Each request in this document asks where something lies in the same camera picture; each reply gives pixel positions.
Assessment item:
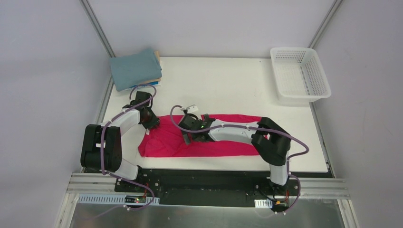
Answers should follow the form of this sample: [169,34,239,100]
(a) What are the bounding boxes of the red t shirt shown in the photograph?
[138,115,259,158]

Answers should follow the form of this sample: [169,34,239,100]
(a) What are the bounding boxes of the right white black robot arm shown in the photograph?
[177,114,291,195]

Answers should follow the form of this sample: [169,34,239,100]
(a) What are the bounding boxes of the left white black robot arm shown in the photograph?
[80,91,160,192]

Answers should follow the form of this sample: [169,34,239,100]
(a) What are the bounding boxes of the folded blue white t shirt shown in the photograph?
[126,81,161,91]

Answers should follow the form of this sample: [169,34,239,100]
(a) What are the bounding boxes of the folded teal t shirt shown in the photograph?
[109,48,162,92]

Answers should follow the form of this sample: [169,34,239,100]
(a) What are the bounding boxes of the folded beige t shirt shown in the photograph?
[144,51,161,83]

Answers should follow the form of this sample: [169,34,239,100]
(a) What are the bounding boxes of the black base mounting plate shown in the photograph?
[83,165,335,209]

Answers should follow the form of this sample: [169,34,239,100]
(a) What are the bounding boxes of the white plastic basket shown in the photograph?
[270,47,331,104]

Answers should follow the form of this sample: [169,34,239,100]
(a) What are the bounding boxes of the left white cable duct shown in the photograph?
[78,194,160,206]

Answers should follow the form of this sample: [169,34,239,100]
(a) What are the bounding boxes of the white cable duct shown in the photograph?
[78,194,160,206]
[254,199,273,209]

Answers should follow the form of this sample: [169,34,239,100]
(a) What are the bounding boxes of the aluminium frame rail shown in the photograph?
[66,173,351,200]

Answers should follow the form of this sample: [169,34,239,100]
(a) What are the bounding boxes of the right white cable duct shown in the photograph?
[254,199,273,209]

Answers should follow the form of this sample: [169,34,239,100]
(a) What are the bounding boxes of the left aluminium corner post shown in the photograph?
[79,0,116,57]

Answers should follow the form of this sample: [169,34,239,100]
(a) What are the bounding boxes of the aluminium corner post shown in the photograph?
[79,0,116,57]
[308,0,344,49]

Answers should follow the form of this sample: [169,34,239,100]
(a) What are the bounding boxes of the right aluminium corner post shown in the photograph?
[308,0,344,49]

